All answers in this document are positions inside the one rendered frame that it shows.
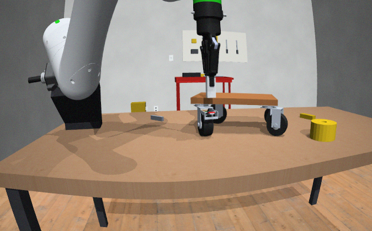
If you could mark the yellow cylinder with centre hole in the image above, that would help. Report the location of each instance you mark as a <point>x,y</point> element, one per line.
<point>323,130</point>

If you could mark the grey rectangular bar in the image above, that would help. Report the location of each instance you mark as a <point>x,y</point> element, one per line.
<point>155,117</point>

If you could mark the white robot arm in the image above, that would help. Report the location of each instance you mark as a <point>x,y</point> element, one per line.
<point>81,39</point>

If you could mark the yellow rectangular block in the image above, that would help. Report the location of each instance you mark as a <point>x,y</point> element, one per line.
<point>307,116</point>

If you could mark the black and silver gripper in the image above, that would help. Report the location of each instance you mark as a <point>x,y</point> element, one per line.
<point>209,28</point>

